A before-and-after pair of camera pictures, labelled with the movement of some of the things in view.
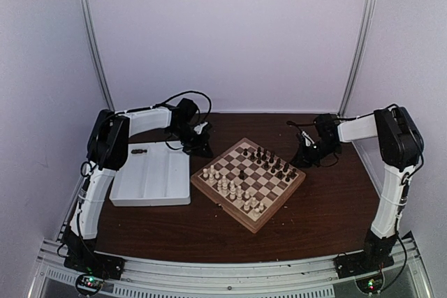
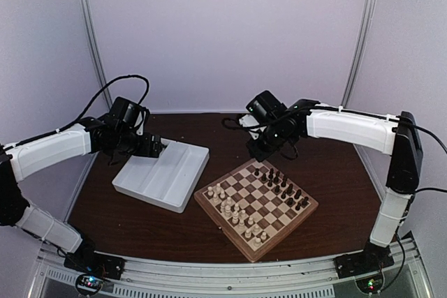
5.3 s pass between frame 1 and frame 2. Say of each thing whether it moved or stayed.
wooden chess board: moved
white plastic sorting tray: moved
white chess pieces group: moved
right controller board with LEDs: stayed
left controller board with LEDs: stayed
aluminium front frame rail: stayed
